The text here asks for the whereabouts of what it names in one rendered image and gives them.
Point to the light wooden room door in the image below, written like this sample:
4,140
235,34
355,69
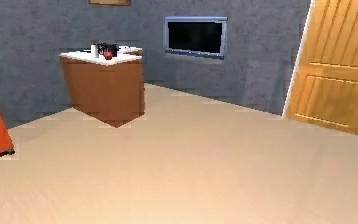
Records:
333,63

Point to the white bottle with green cap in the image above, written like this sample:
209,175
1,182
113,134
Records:
94,49

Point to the red apple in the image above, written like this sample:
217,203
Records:
108,55

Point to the grey framed dark window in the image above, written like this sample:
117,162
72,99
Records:
195,37

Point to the brown cupboard with white top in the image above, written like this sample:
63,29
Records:
103,90

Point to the brown framed wall picture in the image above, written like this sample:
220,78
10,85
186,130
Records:
109,2

